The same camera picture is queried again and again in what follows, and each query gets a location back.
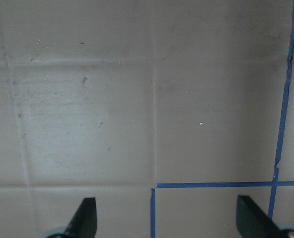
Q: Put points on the right vertical blue tape strip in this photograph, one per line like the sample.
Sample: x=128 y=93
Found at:
x=282 y=124

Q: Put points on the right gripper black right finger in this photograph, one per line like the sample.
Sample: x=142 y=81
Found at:
x=252 y=222

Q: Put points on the central vertical blue tape strip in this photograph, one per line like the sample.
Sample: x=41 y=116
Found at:
x=153 y=213

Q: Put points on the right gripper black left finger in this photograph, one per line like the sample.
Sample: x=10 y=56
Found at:
x=83 y=224

